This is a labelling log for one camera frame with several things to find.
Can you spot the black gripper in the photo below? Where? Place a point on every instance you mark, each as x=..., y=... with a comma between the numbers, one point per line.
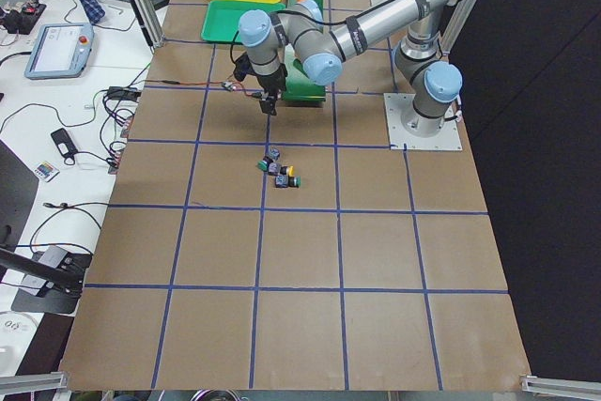
x=272, y=83

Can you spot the green push button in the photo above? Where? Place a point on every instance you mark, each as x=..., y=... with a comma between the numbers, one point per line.
x=283, y=181
x=263, y=166

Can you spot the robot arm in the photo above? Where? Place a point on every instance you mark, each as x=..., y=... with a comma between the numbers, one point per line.
x=323, y=48

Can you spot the green tray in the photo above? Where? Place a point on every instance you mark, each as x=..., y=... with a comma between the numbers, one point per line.
x=222, y=18

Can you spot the green conveyor belt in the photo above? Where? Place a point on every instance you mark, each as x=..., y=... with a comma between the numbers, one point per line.
x=300, y=90

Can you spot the teach pendant tablet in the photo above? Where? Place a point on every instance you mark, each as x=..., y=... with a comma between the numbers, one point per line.
x=61, y=51

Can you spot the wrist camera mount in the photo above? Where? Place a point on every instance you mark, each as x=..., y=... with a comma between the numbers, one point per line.
x=243, y=68

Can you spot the black switch block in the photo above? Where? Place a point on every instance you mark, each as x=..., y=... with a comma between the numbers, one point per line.
x=274, y=153

